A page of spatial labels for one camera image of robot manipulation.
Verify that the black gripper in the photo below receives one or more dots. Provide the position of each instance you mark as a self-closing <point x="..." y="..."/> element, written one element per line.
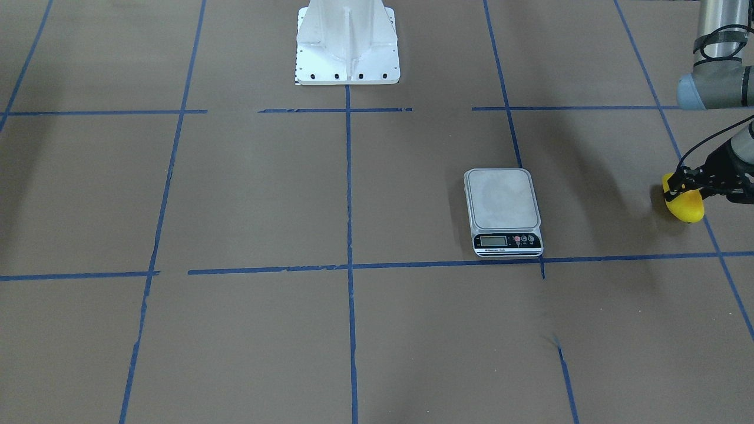
<point x="722" y="162"/>

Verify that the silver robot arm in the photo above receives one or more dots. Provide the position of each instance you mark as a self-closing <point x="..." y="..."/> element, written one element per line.
<point x="719" y="79"/>

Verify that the silver digital kitchen scale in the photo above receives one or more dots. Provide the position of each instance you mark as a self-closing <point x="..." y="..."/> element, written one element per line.
<point x="503" y="213"/>

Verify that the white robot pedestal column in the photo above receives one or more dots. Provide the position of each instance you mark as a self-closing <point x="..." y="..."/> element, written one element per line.
<point x="347" y="42"/>

